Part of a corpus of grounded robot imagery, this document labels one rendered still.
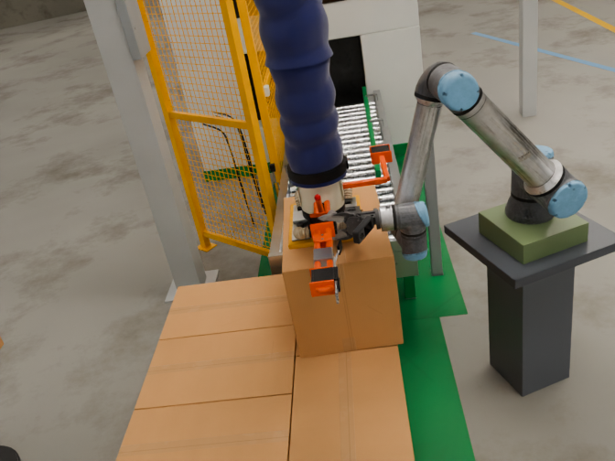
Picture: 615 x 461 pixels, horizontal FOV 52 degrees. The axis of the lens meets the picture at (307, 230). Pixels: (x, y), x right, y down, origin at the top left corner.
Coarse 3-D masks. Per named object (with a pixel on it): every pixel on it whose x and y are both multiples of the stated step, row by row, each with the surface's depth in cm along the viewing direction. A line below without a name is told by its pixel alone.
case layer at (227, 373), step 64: (192, 320) 277; (256, 320) 269; (192, 384) 241; (256, 384) 235; (320, 384) 229; (384, 384) 224; (128, 448) 218; (192, 448) 213; (256, 448) 208; (320, 448) 204; (384, 448) 200
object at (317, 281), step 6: (312, 270) 194; (318, 270) 193; (324, 270) 193; (330, 270) 192; (312, 276) 191; (318, 276) 190; (324, 276) 190; (330, 276) 189; (312, 282) 188; (318, 282) 188; (324, 282) 188; (330, 282) 188; (312, 288) 189; (312, 294) 190; (318, 294) 190; (324, 294) 190; (330, 294) 190
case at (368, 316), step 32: (352, 192) 270; (288, 224) 254; (288, 256) 233; (352, 256) 226; (384, 256) 222; (288, 288) 228; (352, 288) 228; (384, 288) 228; (320, 320) 235; (352, 320) 235; (384, 320) 235; (320, 352) 242
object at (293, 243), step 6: (294, 204) 265; (294, 210) 259; (300, 222) 244; (306, 222) 248; (294, 228) 246; (288, 240) 240; (294, 240) 238; (300, 240) 238; (306, 240) 238; (312, 240) 237; (288, 246) 237; (294, 246) 236; (300, 246) 236; (306, 246) 236
